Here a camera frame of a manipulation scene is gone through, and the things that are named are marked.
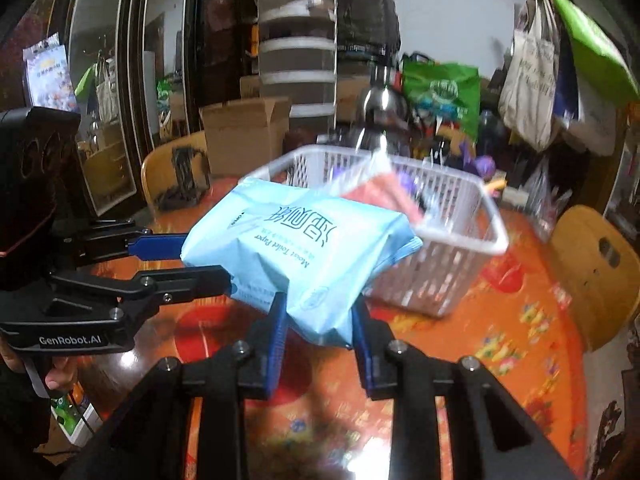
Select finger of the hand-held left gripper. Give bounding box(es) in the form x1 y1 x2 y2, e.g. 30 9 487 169
87 265 236 311
82 219 189 262

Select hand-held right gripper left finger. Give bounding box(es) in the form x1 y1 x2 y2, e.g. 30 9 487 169
62 291 290 480

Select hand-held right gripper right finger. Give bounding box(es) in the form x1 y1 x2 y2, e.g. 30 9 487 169
350 304 578 480

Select light blue wet wipes pack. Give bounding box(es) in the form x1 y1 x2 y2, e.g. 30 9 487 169
180 176 423 348

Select white perforated plastic basket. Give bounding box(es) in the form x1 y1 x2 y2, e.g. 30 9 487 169
237 144 510 317

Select clear red packet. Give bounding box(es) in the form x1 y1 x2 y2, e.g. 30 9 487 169
320 152 426 226

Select person's left hand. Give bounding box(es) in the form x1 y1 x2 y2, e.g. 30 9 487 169
0 342 77 392

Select round wooden stool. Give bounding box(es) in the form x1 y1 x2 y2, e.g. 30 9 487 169
141 130 211 211

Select mirrored wardrobe door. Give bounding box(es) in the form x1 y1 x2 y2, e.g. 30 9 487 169
65 0 206 216

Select colourful printed poster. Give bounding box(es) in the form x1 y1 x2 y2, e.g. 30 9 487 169
22 32 78 113

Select open cardboard box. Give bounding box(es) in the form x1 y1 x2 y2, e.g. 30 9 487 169
200 97 291 178

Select white green carton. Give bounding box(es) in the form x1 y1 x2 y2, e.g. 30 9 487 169
50 390 103 448

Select wooden stool with slot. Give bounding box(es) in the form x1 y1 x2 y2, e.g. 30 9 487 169
550 205 640 351

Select white plastic drawer tower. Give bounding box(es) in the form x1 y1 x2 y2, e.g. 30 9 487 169
255 0 337 121

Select clear plastic bag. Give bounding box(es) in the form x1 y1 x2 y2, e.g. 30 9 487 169
520 160 557 221

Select stainless steel kettle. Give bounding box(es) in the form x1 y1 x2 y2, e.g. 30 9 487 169
350 65 411 151

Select dark green bottle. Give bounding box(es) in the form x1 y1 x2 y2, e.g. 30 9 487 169
477 110 506 156

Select green shopping bag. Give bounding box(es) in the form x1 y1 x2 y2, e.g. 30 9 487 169
401 55 481 141

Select black plastic bag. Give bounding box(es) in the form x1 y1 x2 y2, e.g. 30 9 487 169
335 0 401 81

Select beige canvas tote bag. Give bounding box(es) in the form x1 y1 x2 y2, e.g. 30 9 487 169
498 5 563 151

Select white and blue bag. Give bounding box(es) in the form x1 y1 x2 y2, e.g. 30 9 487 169
552 35 621 156

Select bright green hanging bag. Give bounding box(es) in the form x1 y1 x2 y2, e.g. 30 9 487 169
552 0 640 106

